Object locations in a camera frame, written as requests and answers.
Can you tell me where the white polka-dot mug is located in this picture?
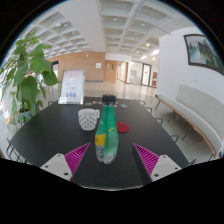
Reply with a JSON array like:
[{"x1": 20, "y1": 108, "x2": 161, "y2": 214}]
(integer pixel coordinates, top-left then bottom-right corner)
[{"x1": 77, "y1": 108, "x2": 101, "y2": 131}]

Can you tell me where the flat round red coaster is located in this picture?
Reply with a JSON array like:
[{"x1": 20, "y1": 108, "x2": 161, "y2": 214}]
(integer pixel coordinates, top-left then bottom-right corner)
[{"x1": 116, "y1": 122, "x2": 131, "y2": 134}]

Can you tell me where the green leafy potted plant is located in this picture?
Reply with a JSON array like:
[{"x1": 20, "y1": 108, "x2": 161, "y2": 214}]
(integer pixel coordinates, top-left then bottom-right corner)
[{"x1": 0, "y1": 29, "x2": 60, "y2": 134}]

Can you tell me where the dark-framed landscape painting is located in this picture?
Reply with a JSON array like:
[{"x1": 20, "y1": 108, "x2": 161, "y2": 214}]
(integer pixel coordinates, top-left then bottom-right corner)
[{"x1": 183, "y1": 33, "x2": 224, "y2": 76}]

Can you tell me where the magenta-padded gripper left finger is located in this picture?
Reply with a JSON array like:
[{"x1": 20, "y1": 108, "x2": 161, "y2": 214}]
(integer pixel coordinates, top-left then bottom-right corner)
[{"x1": 39, "y1": 142, "x2": 93, "y2": 183}]

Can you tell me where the recessed ceiling lights group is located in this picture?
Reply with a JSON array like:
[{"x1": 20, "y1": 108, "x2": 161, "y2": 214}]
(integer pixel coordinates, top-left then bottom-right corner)
[{"x1": 49, "y1": 15, "x2": 162, "y2": 58}]

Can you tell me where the long white wall bench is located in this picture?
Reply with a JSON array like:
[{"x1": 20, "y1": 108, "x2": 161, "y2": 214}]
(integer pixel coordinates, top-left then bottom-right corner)
[{"x1": 154, "y1": 84, "x2": 224, "y2": 158}]

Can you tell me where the black wire chairs group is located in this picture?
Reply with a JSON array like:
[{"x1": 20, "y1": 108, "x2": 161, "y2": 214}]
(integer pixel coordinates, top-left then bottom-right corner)
[
  {"x1": 134, "y1": 99, "x2": 198, "y2": 167},
  {"x1": 5, "y1": 138, "x2": 28, "y2": 164}
]

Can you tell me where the dark-framed glass door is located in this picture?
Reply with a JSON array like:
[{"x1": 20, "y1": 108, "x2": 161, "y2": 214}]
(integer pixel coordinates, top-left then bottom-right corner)
[{"x1": 141, "y1": 63, "x2": 153, "y2": 87}]

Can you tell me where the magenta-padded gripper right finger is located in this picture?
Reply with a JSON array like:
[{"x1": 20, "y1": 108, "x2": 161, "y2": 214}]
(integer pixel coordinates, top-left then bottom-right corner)
[{"x1": 131, "y1": 143, "x2": 183, "y2": 186}]

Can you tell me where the green plastic drink bottle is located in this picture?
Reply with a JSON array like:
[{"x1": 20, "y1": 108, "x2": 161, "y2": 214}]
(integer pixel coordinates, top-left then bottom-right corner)
[{"x1": 94, "y1": 94, "x2": 120, "y2": 165}]

